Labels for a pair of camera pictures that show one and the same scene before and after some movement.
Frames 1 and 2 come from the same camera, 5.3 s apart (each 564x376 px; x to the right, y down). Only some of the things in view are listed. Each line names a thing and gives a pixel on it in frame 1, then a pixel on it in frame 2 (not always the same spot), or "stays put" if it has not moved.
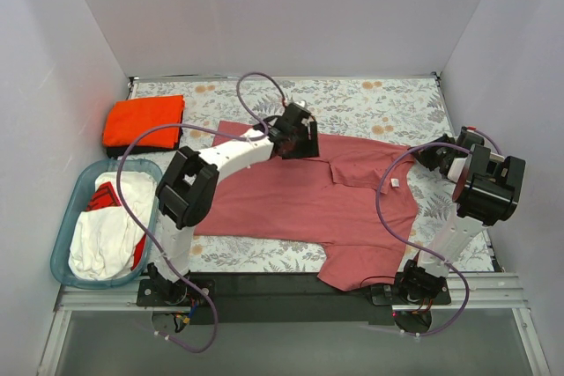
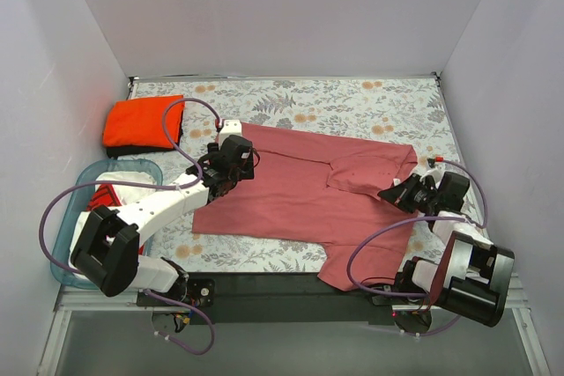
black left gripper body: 311,139 to 221,183
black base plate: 288,298 stays put
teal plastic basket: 77,206 stays put
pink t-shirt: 356,198 stays put
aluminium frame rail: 471,292 stays put
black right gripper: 426,158 to 405,191
